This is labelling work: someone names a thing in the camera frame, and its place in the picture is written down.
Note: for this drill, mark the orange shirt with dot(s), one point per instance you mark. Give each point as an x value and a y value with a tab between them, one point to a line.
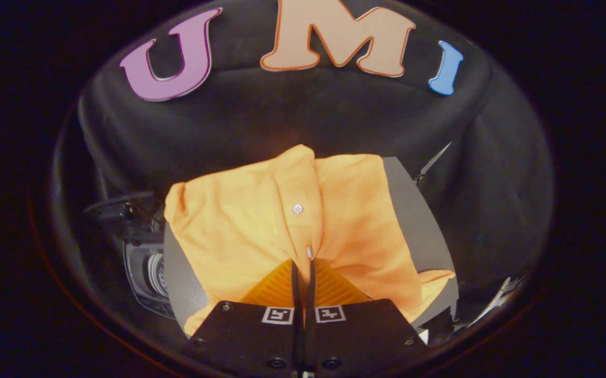
240	220

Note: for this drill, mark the black backdrop cloth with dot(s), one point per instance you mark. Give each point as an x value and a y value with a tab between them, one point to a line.
334	115

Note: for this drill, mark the grey cabinet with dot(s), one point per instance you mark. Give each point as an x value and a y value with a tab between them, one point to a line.
413	220

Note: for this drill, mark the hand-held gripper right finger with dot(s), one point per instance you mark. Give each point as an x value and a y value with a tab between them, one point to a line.
361	336

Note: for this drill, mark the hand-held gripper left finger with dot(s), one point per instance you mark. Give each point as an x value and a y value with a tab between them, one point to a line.
250	336

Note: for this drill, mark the thin metal stand pole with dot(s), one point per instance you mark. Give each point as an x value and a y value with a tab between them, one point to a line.
431	164

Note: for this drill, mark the small grey washing machine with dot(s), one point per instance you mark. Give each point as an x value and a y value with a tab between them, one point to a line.
143	273

